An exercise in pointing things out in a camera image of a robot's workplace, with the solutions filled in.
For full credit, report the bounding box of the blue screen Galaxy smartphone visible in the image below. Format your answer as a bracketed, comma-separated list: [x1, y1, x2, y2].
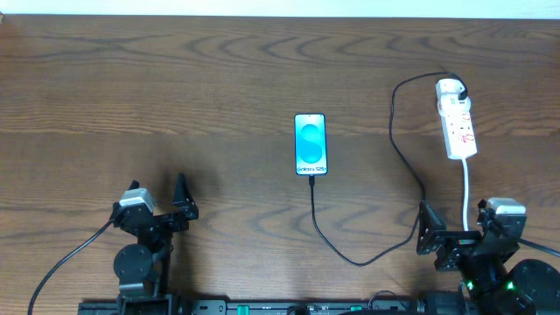
[294, 113, 328, 176]

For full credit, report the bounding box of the black USB charging cable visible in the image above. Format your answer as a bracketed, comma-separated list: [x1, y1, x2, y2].
[307, 71, 470, 268]

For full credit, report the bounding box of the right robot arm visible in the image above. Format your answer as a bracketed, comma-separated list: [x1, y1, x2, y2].
[416, 197, 559, 314]

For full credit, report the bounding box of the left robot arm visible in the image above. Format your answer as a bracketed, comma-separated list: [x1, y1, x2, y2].
[110, 173, 199, 314]

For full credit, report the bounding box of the white power strip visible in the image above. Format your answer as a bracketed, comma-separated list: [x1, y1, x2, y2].
[437, 94, 478, 160]

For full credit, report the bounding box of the black left camera cable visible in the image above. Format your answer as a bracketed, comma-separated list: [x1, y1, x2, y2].
[26, 220, 116, 315]

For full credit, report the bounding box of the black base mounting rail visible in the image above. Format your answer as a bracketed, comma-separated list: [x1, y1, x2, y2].
[77, 298, 475, 315]

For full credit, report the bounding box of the white USB wall charger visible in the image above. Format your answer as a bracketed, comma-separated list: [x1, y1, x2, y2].
[436, 79, 468, 101]

